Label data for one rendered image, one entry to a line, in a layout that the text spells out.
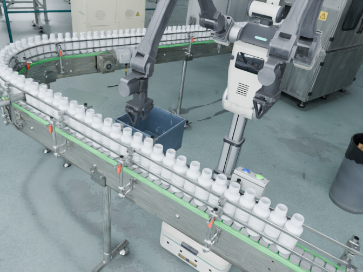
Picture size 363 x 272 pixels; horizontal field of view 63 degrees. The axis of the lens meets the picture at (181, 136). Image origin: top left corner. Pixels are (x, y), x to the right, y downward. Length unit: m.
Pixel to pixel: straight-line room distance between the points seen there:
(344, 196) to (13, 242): 2.73
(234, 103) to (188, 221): 0.69
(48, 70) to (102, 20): 2.78
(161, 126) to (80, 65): 1.02
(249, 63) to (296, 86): 3.31
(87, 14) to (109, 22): 0.40
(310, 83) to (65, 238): 3.74
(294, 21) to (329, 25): 3.49
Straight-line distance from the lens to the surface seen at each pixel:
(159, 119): 2.02
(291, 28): 1.05
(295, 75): 4.81
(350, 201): 3.13
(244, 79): 1.58
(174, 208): 1.30
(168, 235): 2.15
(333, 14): 4.53
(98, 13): 5.21
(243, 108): 1.63
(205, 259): 2.08
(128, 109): 1.20
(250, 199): 1.12
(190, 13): 7.36
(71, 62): 2.68
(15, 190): 2.86
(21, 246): 2.45
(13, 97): 1.85
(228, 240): 1.24
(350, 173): 2.99
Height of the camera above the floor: 1.89
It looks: 33 degrees down
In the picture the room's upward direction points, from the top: 8 degrees clockwise
